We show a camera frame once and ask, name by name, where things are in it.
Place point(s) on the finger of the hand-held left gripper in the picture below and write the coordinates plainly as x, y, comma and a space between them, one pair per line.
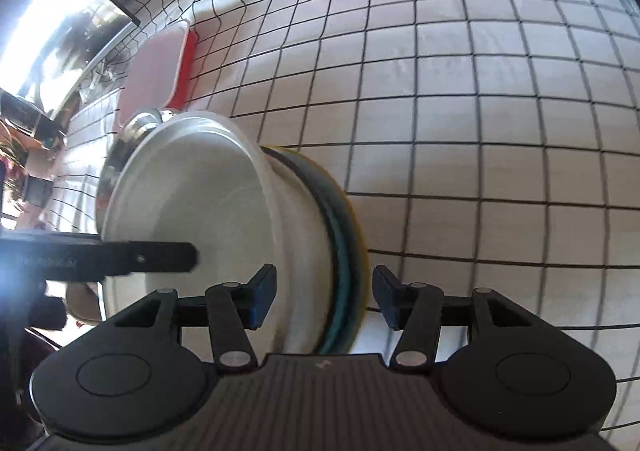
160, 257

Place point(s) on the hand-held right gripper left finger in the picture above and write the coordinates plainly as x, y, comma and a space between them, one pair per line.
265, 298

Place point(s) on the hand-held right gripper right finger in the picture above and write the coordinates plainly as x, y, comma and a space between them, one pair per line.
387, 298

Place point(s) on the white plate with yellow rim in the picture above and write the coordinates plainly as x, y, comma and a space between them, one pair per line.
363, 271

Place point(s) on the blue enamel bowl white inside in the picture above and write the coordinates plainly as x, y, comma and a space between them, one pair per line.
343, 251

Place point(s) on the white plastic bowl orange label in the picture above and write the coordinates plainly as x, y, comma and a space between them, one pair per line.
200, 181

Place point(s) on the stainless steel bowl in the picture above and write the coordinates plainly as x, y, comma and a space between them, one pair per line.
132, 128

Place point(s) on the red container with pale lid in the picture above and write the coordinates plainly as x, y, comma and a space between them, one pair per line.
150, 71

